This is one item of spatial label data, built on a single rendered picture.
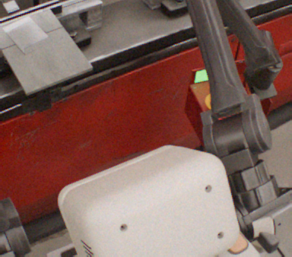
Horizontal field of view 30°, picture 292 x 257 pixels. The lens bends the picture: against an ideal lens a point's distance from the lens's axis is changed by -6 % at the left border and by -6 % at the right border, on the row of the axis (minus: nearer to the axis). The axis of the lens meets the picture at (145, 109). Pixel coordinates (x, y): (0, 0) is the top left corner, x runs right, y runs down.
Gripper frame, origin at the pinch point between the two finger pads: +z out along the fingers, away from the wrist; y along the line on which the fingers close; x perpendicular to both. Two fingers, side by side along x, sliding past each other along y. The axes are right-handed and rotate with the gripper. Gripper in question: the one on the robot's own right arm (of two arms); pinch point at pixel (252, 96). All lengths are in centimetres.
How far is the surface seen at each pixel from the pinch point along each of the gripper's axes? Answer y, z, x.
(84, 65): 11, -18, 48
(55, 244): -10, 80, 61
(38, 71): 12, -18, 59
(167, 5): 34.8, -1.6, 14.3
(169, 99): 17.6, 29.2, 13.7
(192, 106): 5.1, 8.7, 15.4
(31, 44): 21, -16, 59
